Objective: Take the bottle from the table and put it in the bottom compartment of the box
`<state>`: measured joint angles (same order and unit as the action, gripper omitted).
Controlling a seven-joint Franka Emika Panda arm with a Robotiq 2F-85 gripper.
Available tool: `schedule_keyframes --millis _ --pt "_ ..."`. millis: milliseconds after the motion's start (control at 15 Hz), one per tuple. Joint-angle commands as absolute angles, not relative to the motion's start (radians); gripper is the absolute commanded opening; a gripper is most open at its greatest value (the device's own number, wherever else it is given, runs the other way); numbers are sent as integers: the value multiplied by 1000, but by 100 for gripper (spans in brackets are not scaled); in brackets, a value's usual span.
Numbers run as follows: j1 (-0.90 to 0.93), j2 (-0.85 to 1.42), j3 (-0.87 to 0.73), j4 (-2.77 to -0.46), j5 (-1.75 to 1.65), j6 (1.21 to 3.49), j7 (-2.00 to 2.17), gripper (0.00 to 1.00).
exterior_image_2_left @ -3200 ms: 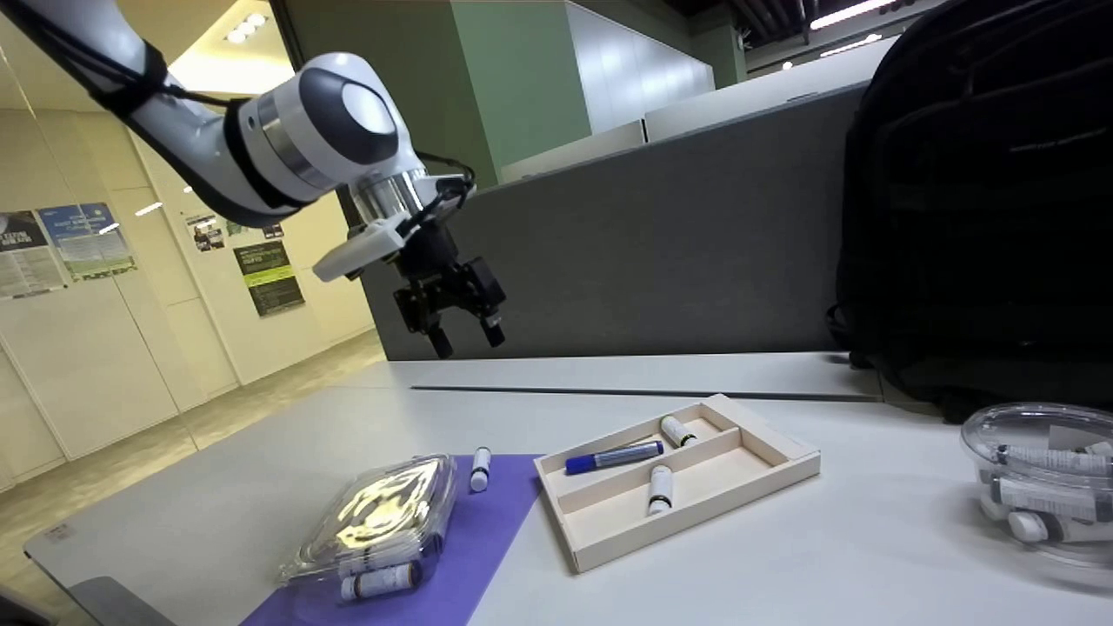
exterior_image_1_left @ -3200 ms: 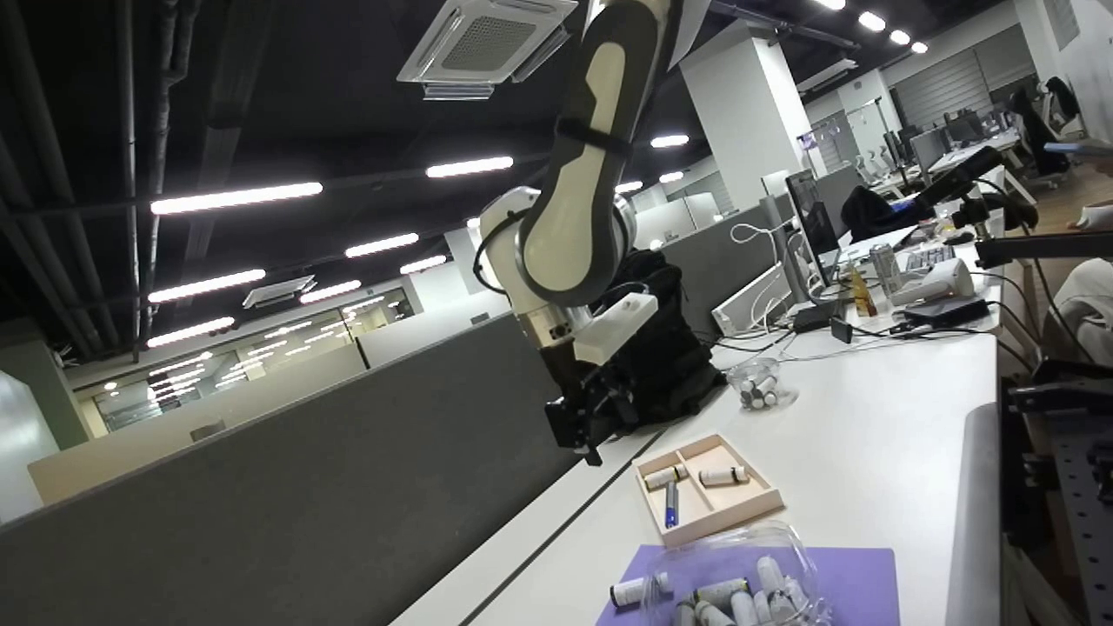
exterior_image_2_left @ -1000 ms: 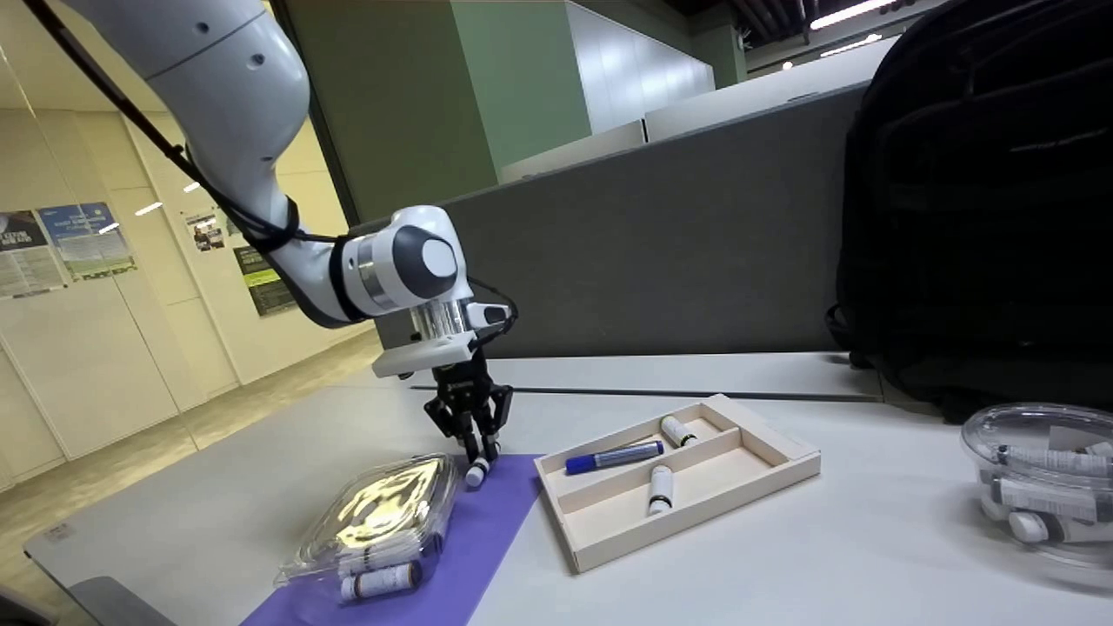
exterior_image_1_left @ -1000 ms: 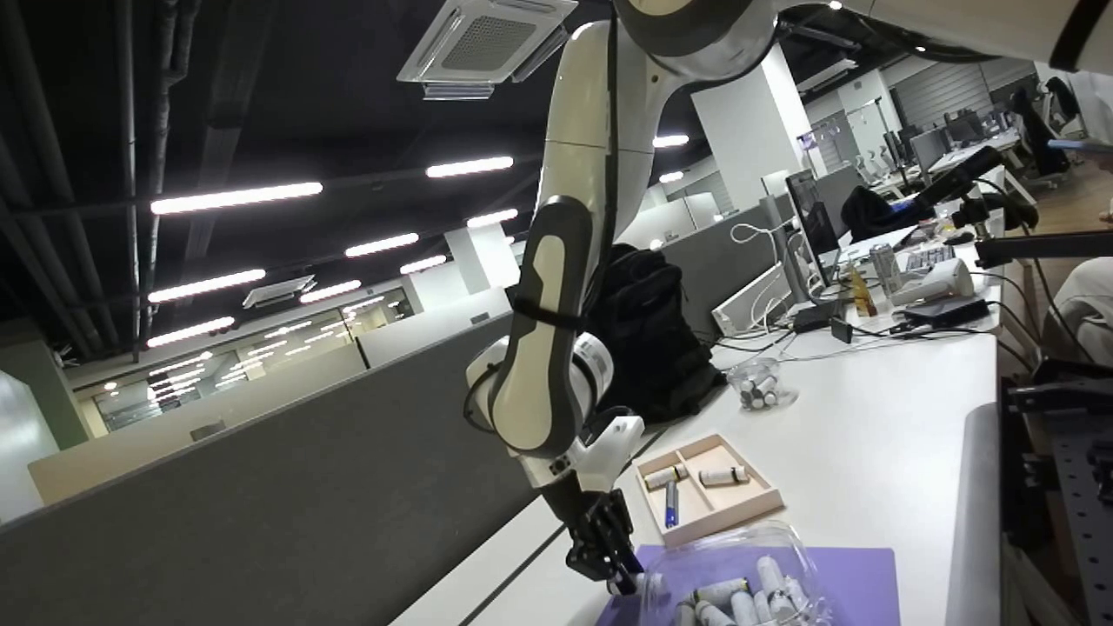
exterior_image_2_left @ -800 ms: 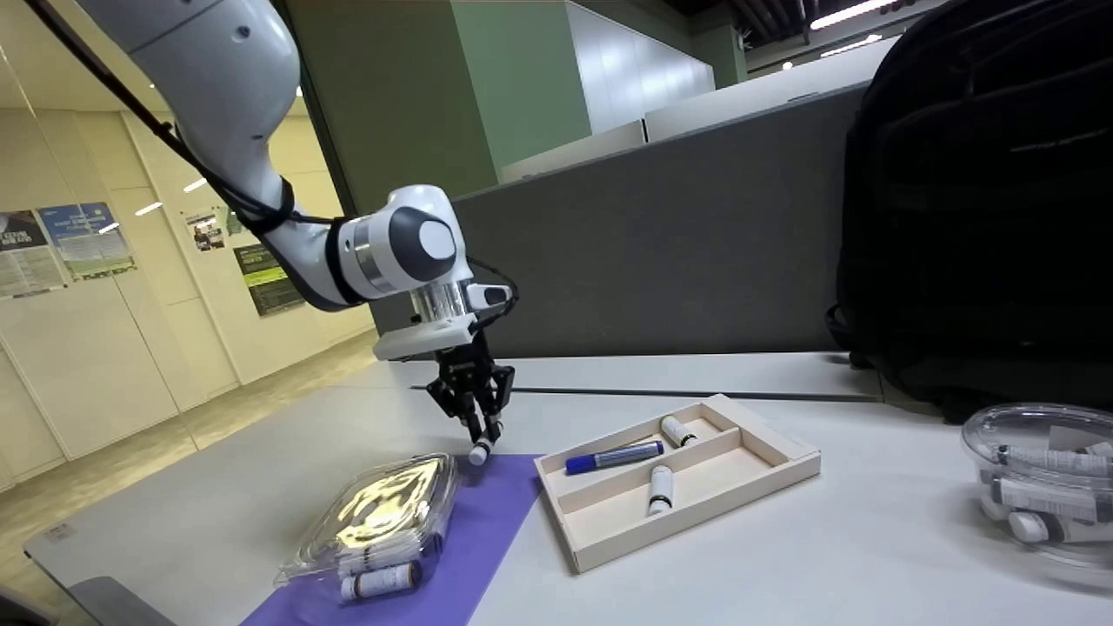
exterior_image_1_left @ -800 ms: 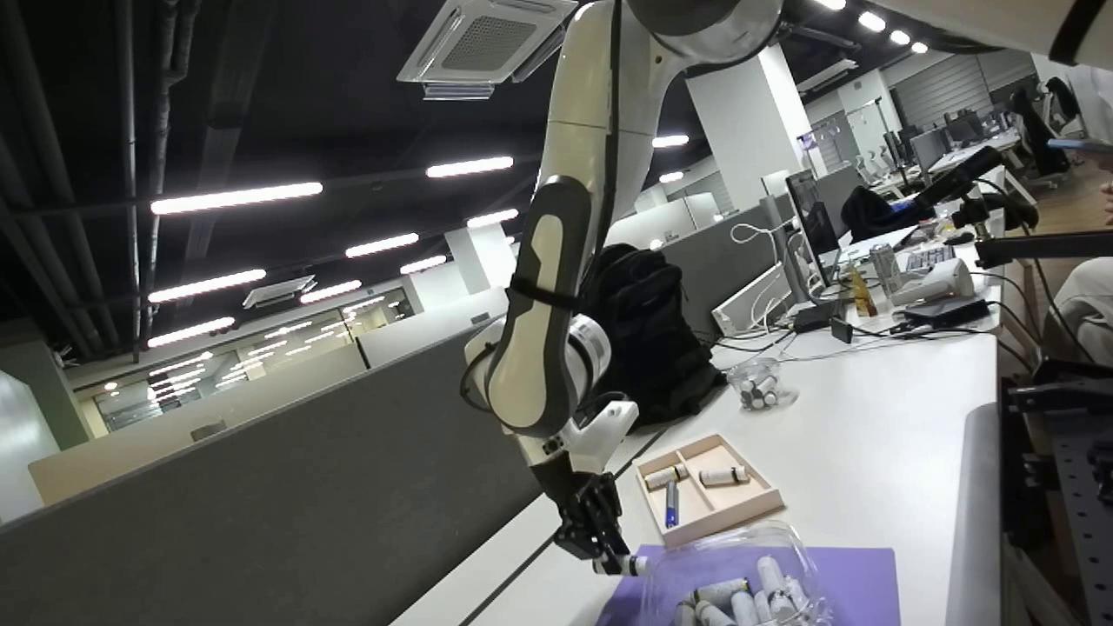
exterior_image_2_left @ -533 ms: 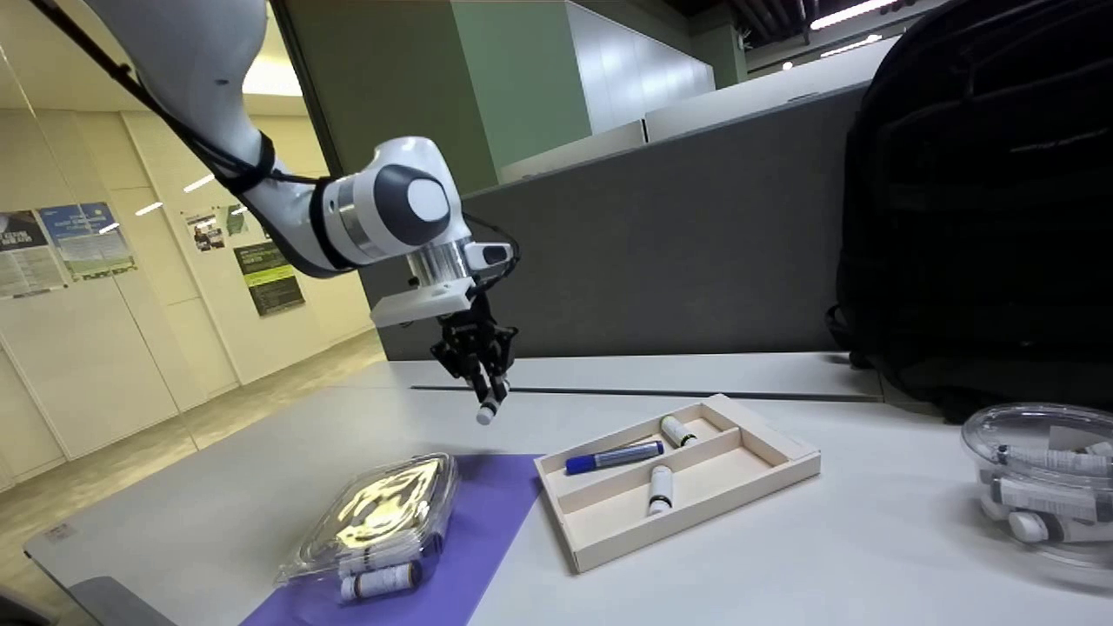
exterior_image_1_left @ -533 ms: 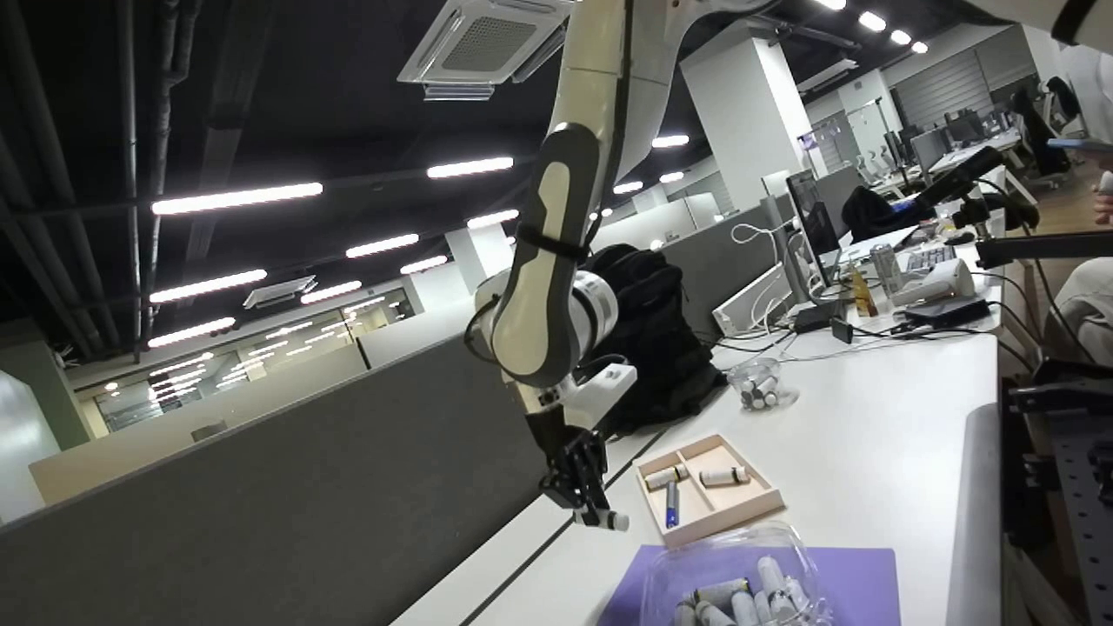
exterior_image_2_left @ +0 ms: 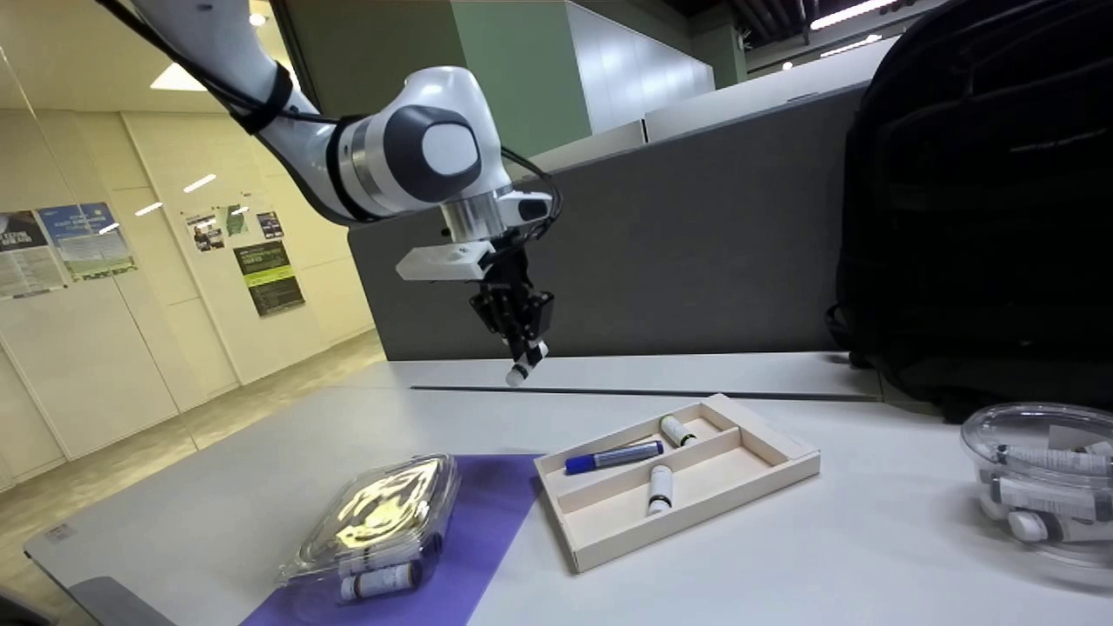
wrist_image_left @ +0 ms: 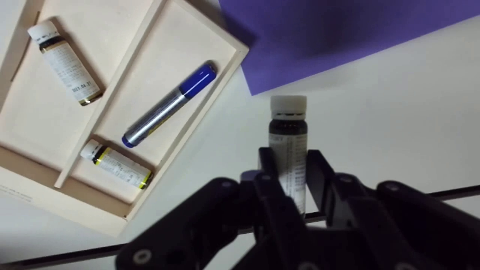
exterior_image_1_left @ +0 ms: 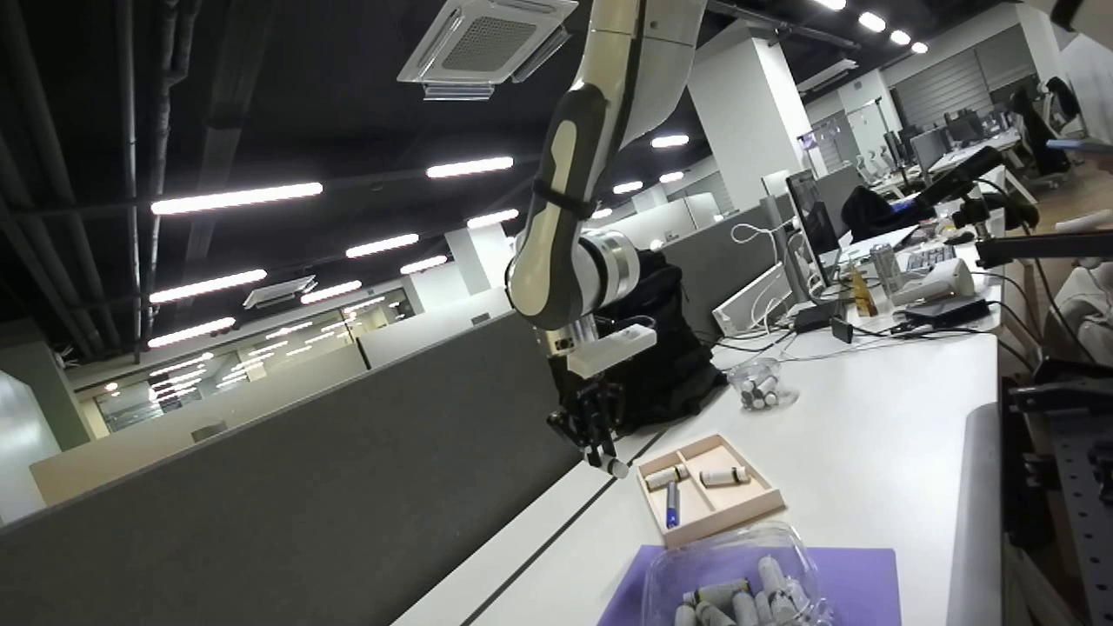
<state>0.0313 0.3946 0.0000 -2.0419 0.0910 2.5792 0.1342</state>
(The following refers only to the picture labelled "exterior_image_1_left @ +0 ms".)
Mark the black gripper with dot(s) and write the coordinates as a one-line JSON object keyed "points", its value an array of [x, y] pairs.
{"points": [[586, 402]]}

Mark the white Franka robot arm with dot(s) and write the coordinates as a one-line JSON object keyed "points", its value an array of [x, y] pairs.
{"points": [[604, 141]]}

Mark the small grey bottle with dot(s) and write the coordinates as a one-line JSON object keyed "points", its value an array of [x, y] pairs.
{"points": [[721, 478], [662, 478]]}

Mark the wooden compartment box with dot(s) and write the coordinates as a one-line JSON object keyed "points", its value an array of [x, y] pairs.
{"points": [[712, 510]]}

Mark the yellow bottle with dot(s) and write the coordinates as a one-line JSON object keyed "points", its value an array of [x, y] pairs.
{"points": [[860, 294]]}

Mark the grey desk partition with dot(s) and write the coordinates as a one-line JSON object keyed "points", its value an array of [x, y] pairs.
{"points": [[323, 499]]}

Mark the purple mat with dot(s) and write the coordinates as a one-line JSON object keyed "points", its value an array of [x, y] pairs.
{"points": [[865, 584]]}

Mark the long ceiling light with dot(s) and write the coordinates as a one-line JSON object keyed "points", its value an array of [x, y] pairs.
{"points": [[468, 169], [331, 291], [238, 195], [380, 245], [189, 331], [206, 285]]}

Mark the computer monitor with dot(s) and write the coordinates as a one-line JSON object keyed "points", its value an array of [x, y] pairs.
{"points": [[810, 226]]}

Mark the white pillar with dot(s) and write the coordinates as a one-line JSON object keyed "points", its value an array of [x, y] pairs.
{"points": [[751, 110]]}

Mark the white desktop device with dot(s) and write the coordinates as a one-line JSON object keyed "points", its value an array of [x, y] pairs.
{"points": [[934, 278]]}

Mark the ceiling air conditioner unit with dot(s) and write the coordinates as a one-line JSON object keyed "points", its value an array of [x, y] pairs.
{"points": [[489, 41]]}

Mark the black perforated breadboard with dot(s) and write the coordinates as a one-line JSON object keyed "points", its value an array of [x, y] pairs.
{"points": [[1084, 499]]}

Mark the seated person in black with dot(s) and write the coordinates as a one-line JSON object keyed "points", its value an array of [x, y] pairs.
{"points": [[1036, 121]]}

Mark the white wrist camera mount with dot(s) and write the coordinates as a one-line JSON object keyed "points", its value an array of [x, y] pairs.
{"points": [[604, 348]]}

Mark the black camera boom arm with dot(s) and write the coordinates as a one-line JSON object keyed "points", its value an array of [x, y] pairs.
{"points": [[1046, 245]]}

